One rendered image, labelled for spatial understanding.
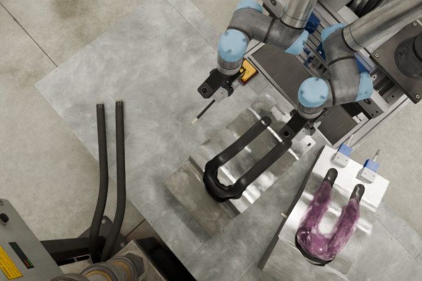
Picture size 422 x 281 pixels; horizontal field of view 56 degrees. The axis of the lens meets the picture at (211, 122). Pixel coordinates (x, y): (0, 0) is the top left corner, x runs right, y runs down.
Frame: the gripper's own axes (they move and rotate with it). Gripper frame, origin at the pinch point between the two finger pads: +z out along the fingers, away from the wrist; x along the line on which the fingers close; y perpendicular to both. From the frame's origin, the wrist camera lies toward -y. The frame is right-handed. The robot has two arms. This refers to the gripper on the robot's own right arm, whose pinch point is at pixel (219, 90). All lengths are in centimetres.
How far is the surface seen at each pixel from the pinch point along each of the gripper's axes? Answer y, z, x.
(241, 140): -5.0, 7.2, -17.7
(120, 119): -32.4, 10.2, 18.0
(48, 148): -71, 95, 60
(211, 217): -30.7, 8.9, -30.6
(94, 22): -3, 95, 106
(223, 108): 0.3, 15.0, -3.3
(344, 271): -9, 8, -73
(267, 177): -7.3, 6.2, -33.6
